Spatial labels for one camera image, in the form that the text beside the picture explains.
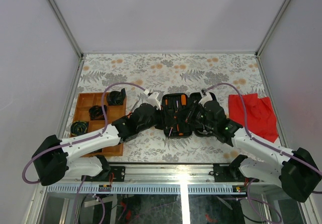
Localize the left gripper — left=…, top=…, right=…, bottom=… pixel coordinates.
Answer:
left=138, top=105, right=178, bottom=134

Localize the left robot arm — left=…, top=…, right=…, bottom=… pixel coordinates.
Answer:
left=32, top=103, right=162, bottom=186

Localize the black orange handle screwdriver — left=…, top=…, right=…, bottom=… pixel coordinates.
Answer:
left=177, top=94, right=187, bottom=111

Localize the black plastic tool case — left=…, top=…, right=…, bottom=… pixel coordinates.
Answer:
left=160, top=92, right=222, bottom=139

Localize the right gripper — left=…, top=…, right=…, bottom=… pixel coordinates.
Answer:
left=174, top=100, right=216, bottom=130

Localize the wooden compartment tray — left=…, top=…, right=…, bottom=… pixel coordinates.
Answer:
left=70, top=93, right=127, bottom=157

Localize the red cloth bag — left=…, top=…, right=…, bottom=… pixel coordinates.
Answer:
left=228, top=94, right=278, bottom=142

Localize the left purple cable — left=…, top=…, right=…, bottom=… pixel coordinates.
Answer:
left=22, top=82, right=150, bottom=224

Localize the dark patterned rolled cloth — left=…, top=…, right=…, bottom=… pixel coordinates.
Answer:
left=106, top=88, right=126, bottom=106

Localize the orange utility knife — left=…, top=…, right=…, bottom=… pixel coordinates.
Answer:
left=127, top=100, right=139, bottom=118

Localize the yellow black rolled strap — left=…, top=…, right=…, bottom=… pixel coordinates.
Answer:
left=70, top=121, right=89, bottom=137

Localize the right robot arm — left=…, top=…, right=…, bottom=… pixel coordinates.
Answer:
left=185, top=100, right=321, bottom=202

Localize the aluminium front rail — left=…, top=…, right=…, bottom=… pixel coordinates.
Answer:
left=46, top=164, right=249, bottom=195

